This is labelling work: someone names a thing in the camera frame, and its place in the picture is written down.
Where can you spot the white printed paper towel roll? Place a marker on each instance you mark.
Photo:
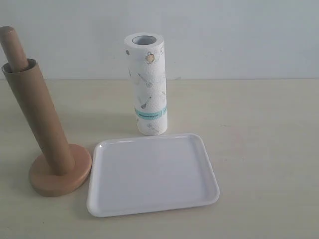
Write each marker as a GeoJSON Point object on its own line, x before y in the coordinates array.
{"type": "Point", "coordinates": [145, 54]}

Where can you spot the brown cardboard tube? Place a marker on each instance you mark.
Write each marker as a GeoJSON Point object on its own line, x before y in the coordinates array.
{"type": "Point", "coordinates": [33, 97]}

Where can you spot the wooden paper towel holder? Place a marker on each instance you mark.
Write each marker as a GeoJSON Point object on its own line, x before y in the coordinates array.
{"type": "Point", "coordinates": [41, 176]}

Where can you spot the white rectangular plastic tray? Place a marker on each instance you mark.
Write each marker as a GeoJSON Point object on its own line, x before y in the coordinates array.
{"type": "Point", "coordinates": [150, 174]}

